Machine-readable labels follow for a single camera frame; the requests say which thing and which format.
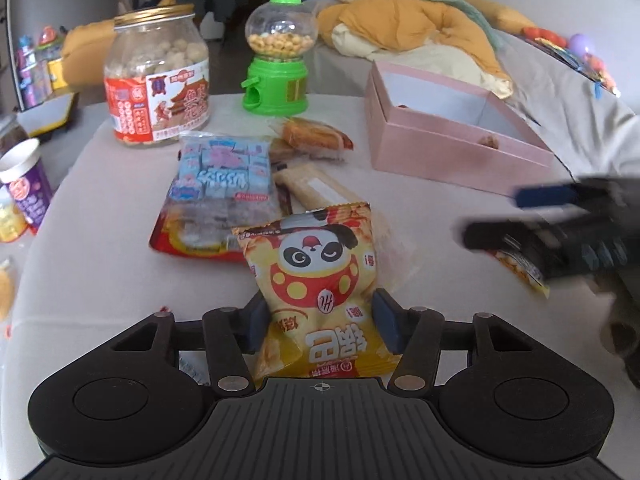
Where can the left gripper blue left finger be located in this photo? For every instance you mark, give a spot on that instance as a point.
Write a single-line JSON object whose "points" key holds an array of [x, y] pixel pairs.
{"points": [[230, 334]]}

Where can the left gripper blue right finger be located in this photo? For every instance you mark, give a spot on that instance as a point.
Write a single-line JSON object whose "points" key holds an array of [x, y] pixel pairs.
{"points": [[414, 335]]}

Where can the panda yellow snack bag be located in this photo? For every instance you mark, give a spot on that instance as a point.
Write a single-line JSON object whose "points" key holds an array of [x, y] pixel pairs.
{"points": [[317, 273]]}

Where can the beige wafer packet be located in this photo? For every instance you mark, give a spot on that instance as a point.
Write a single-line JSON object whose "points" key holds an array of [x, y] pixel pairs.
{"points": [[313, 188]]}

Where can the blue candy bag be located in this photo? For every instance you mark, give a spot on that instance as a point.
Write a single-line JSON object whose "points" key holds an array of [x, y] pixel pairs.
{"points": [[216, 167]]}

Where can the orange pastry cake packet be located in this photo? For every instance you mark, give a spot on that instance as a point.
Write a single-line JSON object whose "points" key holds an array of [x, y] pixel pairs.
{"points": [[306, 137]]}

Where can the grey sofa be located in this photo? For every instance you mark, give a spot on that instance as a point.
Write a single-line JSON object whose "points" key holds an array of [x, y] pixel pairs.
{"points": [[587, 134]]}

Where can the colourful toys on sofa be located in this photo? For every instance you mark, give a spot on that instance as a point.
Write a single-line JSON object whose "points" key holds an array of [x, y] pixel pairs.
{"points": [[575, 52]]}

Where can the pink cardboard box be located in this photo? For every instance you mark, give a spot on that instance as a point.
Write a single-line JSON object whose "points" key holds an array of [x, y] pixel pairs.
{"points": [[430, 126]]}

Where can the yellow pillow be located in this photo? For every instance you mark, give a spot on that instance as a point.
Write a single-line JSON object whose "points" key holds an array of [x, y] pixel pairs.
{"points": [[502, 17]]}

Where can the purple paper cup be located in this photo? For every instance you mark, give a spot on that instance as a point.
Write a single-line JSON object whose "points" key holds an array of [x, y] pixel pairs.
{"points": [[23, 174]]}

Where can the peanut jar gold lid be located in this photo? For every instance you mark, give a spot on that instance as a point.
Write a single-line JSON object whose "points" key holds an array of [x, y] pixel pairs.
{"points": [[156, 76]]}

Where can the orange and cream duvet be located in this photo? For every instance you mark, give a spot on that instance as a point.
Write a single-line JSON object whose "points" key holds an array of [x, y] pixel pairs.
{"points": [[371, 28]]}

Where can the green candy dispenser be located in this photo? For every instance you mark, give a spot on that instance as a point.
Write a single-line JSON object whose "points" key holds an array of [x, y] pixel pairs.
{"points": [[280, 33]]}

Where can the orange plush toy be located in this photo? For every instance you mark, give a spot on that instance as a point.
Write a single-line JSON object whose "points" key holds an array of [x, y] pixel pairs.
{"points": [[84, 52]]}

